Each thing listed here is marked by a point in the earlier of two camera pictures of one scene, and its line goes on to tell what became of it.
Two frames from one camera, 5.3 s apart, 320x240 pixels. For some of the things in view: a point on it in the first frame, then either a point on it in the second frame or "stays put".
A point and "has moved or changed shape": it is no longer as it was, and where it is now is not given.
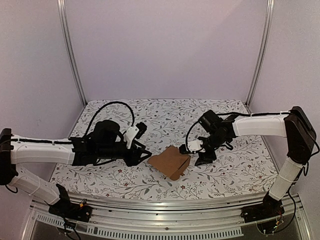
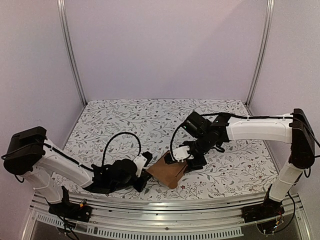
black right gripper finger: (210, 155) → (198, 162)
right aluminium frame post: (270, 10) stays put
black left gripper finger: (134, 161) → (140, 185)
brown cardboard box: (170, 162) has moved or changed shape
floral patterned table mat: (247, 167) stays put
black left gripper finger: (138, 149) → (145, 175)
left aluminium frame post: (61, 16) stays put
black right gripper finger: (201, 160) → (189, 167)
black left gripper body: (105, 152) → (113, 188)
